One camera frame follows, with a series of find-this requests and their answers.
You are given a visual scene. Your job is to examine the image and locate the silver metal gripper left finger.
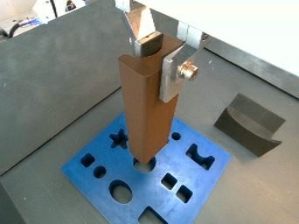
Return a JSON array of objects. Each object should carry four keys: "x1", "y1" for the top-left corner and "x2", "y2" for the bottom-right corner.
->
[{"x1": 115, "y1": 0, "x2": 165, "y2": 57}]

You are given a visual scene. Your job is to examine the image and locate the dark grey arch holder block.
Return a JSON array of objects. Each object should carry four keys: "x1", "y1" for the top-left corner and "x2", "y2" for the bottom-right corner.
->
[{"x1": 214, "y1": 93, "x2": 286, "y2": 157}]

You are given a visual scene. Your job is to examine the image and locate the brown arch-shaped long block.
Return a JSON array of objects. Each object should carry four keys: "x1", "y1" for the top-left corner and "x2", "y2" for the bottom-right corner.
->
[{"x1": 118, "y1": 36, "x2": 183, "y2": 164}]

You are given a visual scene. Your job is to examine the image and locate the white device with connectors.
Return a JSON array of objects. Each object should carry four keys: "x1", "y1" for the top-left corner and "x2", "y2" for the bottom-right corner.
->
[{"x1": 19, "y1": 0, "x2": 87, "y2": 28}]

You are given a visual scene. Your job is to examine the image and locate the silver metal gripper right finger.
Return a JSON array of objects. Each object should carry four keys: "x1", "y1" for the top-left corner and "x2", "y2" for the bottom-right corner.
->
[{"x1": 159, "y1": 22, "x2": 203, "y2": 102}]

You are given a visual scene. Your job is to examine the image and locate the black cable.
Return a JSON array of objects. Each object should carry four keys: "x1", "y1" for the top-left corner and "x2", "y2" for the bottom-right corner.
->
[{"x1": 0, "y1": 23, "x2": 23, "y2": 40}]

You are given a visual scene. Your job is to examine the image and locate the blue shape-sorting board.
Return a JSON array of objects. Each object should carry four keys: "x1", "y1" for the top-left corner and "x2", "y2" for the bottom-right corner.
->
[{"x1": 62, "y1": 115, "x2": 231, "y2": 224}]

